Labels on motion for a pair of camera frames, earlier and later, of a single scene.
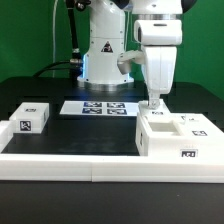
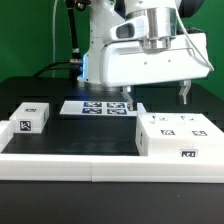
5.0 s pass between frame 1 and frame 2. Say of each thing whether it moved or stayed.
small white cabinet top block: stayed
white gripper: moved
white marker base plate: stayed
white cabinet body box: stayed
